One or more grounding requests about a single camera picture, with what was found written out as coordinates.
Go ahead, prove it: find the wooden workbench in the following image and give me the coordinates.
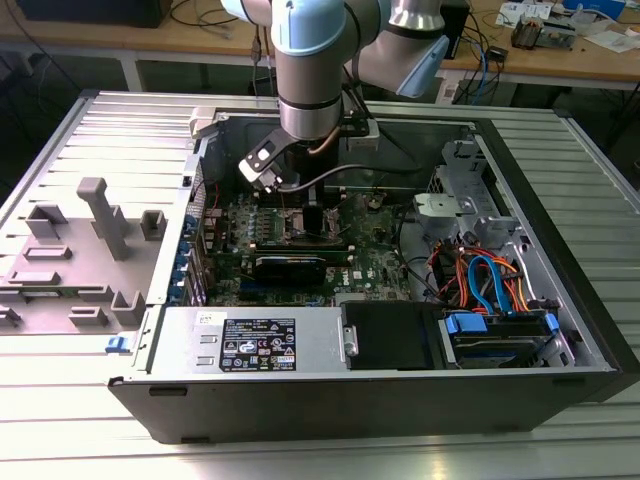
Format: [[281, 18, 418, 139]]
[[0, 0, 640, 87]]

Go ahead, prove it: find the black graphics card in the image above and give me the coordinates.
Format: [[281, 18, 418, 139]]
[[253, 255, 329, 289]]

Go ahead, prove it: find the blue wire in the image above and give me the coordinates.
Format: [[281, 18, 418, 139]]
[[468, 254, 517, 316]]

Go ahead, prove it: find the silver CPU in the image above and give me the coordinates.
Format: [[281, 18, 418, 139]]
[[293, 214, 333, 241]]

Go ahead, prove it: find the black open PC case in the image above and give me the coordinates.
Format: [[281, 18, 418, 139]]
[[107, 102, 640, 446]]

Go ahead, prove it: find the CPU socket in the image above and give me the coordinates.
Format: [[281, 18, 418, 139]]
[[283, 207, 344, 247]]

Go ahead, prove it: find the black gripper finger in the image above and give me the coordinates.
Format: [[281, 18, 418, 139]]
[[302, 187, 325, 237]]

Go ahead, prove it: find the black rating label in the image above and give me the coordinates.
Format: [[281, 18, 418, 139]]
[[222, 318, 298, 374]]

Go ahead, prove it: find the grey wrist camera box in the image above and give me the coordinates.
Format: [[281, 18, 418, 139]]
[[343, 117, 382, 152]]

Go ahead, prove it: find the green motherboard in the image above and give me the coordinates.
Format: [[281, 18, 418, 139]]
[[202, 189, 436, 309]]

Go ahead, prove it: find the silver drive cage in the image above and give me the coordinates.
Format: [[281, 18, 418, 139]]
[[428, 139, 527, 252]]

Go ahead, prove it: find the orange wire bundle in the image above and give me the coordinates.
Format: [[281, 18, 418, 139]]
[[428, 239, 532, 314]]

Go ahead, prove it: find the hard disk in blue carrier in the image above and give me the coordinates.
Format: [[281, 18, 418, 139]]
[[438, 308, 561, 370]]

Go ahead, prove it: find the grey parts rack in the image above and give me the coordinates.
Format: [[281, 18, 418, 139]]
[[0, 177, 169, 337]]

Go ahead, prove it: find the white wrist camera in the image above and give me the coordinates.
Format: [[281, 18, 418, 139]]
[[238, 127, 290, 195]]

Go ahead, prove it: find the silver power supply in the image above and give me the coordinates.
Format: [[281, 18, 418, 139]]
[[147, 305, 346, 375]]

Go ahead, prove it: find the black camera cable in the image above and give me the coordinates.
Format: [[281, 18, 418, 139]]
[[277, 163, 427, 195]]

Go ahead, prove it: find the large black box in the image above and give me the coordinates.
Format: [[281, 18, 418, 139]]
[[17, 0, 174, 29]]

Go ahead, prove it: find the grey bench device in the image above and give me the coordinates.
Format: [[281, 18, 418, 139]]
[[539, 19, 587, 51]]

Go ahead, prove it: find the copper coil part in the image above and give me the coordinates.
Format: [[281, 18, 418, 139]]
[[511, 14, 542, 50]]

